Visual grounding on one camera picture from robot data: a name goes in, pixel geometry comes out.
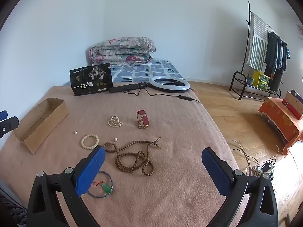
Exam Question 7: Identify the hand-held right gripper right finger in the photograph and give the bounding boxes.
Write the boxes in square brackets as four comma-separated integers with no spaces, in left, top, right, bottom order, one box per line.
[202,147,279,227]

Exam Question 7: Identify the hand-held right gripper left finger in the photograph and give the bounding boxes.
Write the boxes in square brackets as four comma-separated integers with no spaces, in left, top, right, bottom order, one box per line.
[26,145,106,227]

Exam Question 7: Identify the green pendant with red cord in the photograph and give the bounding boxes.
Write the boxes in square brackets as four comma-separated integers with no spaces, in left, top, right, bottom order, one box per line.
[91,181,113,194]

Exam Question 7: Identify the brown wooden bead necklace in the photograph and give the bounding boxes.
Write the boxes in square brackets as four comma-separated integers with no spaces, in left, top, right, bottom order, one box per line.
[103,136,163,176]

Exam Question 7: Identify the white round bead bracelet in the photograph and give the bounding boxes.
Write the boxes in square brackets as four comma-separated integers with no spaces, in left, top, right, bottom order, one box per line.
[81,134,99,150]

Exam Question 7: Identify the cardboard box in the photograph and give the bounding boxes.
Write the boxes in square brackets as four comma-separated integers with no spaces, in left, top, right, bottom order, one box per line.
[13,98,70,155]

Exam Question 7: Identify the red strap wristwatch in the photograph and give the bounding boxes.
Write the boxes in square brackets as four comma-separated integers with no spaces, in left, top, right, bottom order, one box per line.
[137,110,150,130]

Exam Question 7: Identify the white power strip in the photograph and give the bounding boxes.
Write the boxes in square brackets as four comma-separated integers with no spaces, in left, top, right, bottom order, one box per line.
[246,166,275,178]

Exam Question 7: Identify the orange box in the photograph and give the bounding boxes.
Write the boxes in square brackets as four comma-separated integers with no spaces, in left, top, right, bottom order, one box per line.
[258,97,303,156]

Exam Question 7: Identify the dark patterned cloth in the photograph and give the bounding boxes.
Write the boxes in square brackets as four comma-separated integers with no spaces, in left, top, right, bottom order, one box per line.
[0,189,27,226]

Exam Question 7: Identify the black snack bag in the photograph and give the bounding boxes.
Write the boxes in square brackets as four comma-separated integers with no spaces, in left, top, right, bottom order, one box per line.
[69,63,113,96]

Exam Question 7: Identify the black folded tripod stand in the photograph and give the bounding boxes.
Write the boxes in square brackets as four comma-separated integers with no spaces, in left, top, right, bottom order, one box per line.
[109,82,149,94]

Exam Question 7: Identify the long red box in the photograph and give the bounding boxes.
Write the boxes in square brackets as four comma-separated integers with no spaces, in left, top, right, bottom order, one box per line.
[282,99,302,120]

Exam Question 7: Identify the black metal clothes rack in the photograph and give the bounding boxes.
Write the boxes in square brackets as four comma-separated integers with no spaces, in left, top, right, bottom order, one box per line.
[229,1,288,100]

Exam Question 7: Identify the green box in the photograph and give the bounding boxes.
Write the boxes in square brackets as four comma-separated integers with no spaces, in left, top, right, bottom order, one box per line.
[258,73,270,90]

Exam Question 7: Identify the yellow box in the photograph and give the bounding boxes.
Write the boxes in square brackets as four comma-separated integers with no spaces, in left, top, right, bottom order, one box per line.
[252,70,263,87]

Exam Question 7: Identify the beige paper bag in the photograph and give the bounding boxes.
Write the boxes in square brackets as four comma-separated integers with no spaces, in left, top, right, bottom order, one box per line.
[284,90,303,116]

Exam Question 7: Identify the blue grey patterned bed sheet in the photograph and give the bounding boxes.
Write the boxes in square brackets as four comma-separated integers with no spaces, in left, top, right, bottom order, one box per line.
[62,59,186,87]

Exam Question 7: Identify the folded floral quilt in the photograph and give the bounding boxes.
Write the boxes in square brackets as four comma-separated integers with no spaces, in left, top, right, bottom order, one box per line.
[89,37,157,66]

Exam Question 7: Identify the dark blue hanging garment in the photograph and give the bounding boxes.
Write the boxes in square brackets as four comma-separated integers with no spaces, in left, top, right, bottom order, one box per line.
[276,37,288,93]

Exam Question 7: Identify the dark green hanging jacket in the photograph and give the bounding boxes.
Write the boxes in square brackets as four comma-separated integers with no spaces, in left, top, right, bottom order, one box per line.
[264,32,279,76]

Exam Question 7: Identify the striped hanging towel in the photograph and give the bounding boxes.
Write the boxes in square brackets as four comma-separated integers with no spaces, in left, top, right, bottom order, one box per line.
[246,13,269,71]

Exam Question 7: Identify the white floor cable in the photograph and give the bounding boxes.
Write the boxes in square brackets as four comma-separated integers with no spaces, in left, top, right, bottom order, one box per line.
[227,140,252,175]

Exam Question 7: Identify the small pearl strand bracelet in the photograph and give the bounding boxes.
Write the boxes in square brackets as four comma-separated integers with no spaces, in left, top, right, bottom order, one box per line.
[108,115,123,127]

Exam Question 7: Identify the black floor cable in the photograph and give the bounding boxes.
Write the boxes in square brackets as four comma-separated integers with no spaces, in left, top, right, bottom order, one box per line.
[231,145,280,169]

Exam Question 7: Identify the black ring light cable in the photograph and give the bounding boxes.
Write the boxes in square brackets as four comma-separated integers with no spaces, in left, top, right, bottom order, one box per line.
[133,87,202,105]

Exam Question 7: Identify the white ring light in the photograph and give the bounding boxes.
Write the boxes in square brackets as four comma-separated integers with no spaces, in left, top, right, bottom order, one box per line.
[149,76,191,93]

